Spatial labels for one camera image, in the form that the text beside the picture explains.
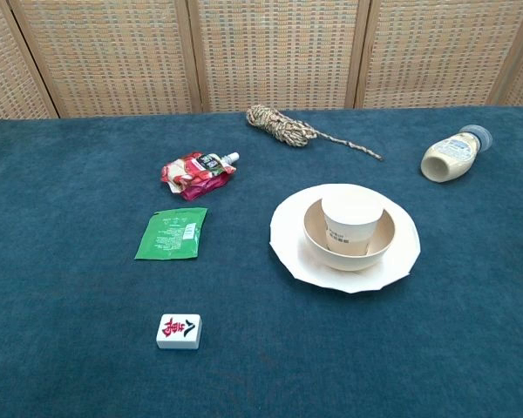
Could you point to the white paper cup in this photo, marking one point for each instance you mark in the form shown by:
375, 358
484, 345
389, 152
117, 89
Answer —
352, 226

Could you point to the red spouted drink pouch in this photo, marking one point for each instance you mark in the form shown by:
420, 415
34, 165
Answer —
194, 175

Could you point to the green sachet packet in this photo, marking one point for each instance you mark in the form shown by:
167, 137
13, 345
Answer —
171, 233

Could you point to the beige bowl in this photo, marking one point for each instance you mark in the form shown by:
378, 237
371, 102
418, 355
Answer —
353, 260

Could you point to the white paper plate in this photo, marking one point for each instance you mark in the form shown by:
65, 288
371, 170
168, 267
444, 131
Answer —
401, 244

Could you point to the white mahjong tile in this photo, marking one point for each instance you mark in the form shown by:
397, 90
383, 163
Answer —
178, 332

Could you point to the woven folding screen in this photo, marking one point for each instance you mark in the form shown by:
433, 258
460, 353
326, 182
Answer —
270, 52

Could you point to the cream squeeze sauce bottle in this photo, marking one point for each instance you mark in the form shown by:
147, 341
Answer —
451, 153

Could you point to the dark blue tablecloth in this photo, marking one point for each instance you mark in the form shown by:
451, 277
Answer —
69, 283

